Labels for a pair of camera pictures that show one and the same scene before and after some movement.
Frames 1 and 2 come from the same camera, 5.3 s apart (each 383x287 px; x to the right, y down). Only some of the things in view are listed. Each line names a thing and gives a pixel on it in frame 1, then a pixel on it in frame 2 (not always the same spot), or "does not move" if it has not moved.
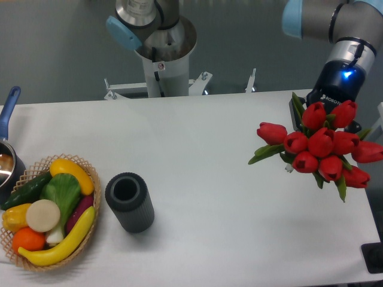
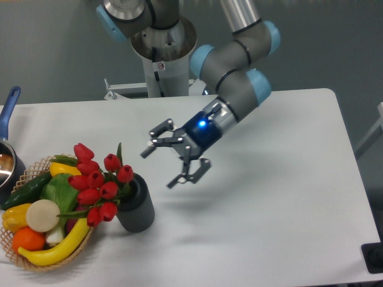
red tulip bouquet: [324, 146] to [100, 190]
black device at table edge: [373, 255] does not move
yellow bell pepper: [14, 217] does not move
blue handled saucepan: [12, 167] does not move
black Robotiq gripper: [339, 81] to [198, 133]
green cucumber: [28, 192] does not move
